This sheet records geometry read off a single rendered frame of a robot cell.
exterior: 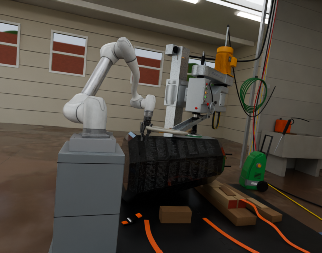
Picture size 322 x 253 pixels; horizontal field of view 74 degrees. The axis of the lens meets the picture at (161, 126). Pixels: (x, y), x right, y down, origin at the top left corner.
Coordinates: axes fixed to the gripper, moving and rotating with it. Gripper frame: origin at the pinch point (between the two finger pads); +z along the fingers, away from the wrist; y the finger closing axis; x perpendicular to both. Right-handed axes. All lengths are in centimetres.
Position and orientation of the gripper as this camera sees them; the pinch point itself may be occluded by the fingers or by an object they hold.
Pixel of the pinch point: (144, 137)
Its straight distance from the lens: 209.2
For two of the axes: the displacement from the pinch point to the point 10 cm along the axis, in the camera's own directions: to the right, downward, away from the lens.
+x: -6.2, -1.2, 7.8
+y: 7.7, 1.1, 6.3
